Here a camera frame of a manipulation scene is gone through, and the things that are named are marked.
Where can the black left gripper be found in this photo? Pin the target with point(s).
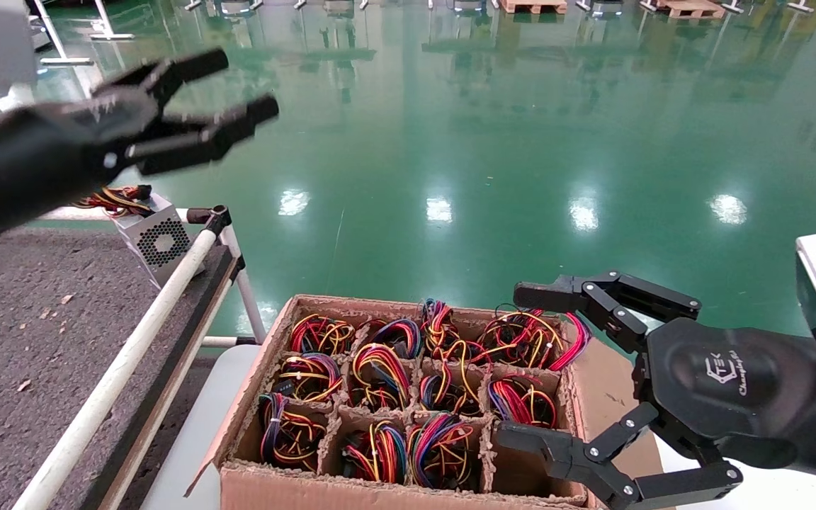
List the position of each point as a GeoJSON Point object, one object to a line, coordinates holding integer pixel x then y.
{"type": "Point", "coordinates": [25, 170]}

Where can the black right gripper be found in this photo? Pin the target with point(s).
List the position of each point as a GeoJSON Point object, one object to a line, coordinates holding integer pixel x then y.
{"type": "Point", "coordinates": [727, 382]}

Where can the brown cardboard compartment box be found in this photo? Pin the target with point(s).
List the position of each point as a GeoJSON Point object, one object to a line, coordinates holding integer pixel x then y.
{"type": "Point", "coordinates": [606, 397]}

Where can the white background table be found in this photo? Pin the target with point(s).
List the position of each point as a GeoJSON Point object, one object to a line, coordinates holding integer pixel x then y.
{"type": "Point", "coordinates": [68, 61]}

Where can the white pipe table leg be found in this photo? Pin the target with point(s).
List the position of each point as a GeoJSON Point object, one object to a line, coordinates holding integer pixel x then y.
{"type": "Point", "coordinates": [248, 297]}

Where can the wooden pallet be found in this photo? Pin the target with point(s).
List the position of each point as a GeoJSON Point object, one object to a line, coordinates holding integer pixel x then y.
{"type": "Point", "coordinates": [532, 6]}
{"type": "Point", "coordinates": [691, 8]}

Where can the white pipe table rail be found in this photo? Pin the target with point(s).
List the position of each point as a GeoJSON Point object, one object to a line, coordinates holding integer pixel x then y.
{"type": "Point", "coordinates": [168, 397]}
{"type": "Point", "coordinates": [117, 368]}
{"type": "Point", "coordinates": [224, 342]}
{"type": "Point", "coordinates": [183, 214]}

